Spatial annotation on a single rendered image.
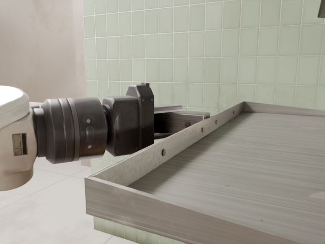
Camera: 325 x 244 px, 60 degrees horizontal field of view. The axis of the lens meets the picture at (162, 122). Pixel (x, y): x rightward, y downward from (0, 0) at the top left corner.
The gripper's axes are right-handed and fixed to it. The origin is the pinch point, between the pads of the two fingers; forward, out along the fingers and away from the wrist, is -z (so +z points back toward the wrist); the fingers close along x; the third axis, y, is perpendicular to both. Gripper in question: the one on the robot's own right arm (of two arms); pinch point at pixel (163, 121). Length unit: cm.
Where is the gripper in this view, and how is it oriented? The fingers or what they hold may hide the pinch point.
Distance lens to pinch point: 46.2
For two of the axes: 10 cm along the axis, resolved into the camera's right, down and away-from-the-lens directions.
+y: -4.8, -1.6, 8.6
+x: 0.0, -9.8, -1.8
